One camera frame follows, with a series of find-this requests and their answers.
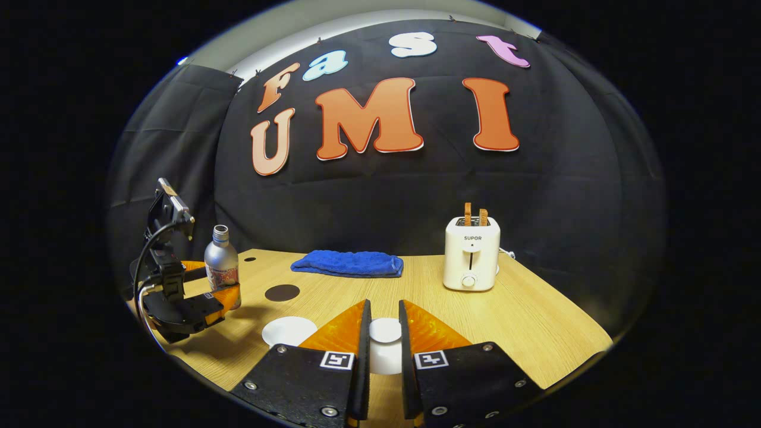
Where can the blue towel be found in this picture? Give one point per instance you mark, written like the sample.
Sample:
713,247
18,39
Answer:
348,263

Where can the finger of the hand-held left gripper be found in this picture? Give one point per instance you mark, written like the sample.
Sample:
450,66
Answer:
208,309
193,267

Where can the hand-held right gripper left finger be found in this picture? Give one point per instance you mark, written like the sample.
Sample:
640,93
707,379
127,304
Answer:
364,368

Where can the silver water bottle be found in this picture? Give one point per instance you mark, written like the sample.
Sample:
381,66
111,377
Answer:
221,258

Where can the black backdrop cloth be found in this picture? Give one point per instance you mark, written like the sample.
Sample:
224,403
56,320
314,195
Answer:
386,202

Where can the brown toast slice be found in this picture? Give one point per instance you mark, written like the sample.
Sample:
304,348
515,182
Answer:
468,214
483,217

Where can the dark round coaster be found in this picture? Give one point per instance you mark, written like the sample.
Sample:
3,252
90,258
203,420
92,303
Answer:
282,292

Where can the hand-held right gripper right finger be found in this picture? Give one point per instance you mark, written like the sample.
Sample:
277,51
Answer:
406,368

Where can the white toaster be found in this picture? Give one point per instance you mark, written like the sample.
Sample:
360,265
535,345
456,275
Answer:
471,261

